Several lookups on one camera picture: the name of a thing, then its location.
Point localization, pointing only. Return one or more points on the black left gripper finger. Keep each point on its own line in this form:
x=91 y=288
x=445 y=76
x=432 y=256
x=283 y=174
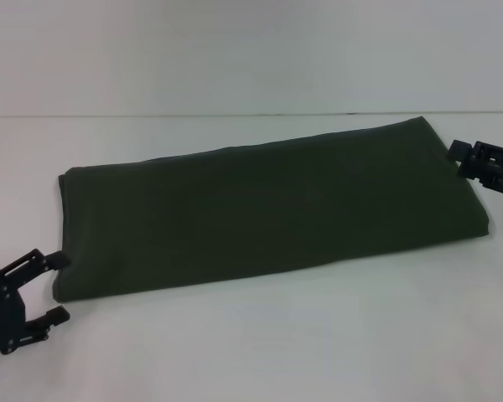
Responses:
x=33 y=266
x=42 y=324

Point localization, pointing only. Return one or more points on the dark green shirt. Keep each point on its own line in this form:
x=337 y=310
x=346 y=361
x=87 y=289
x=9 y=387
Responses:
x=268 y=209

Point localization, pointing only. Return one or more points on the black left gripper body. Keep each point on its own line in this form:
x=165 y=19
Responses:
x=2 y=310

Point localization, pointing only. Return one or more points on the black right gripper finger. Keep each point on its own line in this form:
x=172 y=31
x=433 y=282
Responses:
x=482 y=173
x=473 y=151

